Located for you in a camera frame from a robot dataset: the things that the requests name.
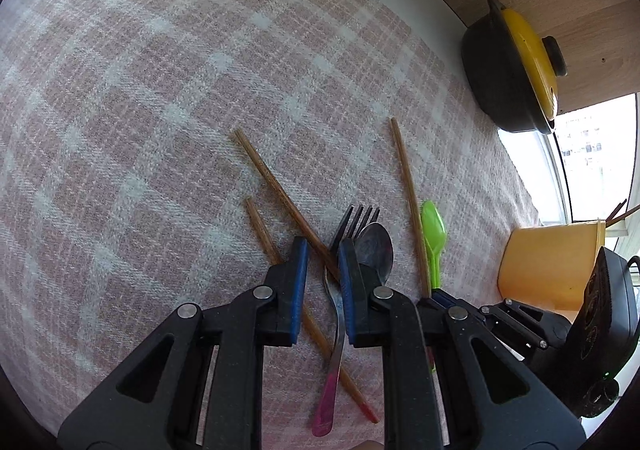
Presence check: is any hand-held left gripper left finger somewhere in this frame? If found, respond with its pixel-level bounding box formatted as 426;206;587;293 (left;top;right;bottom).
57;236;310;450

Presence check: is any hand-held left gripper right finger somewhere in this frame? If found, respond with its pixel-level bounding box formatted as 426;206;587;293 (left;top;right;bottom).
338;239;586;450

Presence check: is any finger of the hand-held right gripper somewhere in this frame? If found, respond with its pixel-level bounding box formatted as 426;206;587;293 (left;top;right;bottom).
417;289;573;362

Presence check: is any metal spoon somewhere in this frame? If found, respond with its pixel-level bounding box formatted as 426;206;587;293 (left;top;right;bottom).
356;222;395;288

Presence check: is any yellow plastic container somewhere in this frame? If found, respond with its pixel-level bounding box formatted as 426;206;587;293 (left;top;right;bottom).
499;219;608;312

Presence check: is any metal fork with pink handle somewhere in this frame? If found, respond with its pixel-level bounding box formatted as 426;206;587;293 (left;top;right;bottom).
311;204;381;437

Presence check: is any green plastic spoon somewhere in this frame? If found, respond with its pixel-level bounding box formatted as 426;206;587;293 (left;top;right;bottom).
420;200;449;292

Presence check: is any pink checked cloth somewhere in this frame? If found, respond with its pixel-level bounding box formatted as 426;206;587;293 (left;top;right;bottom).
0;0;541;450

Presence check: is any black pot with yellow lid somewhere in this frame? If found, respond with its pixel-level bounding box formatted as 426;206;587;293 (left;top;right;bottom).
460;0;569;135

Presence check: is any white window frame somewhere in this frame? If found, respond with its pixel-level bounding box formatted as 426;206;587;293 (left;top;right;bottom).
497;93;640;291

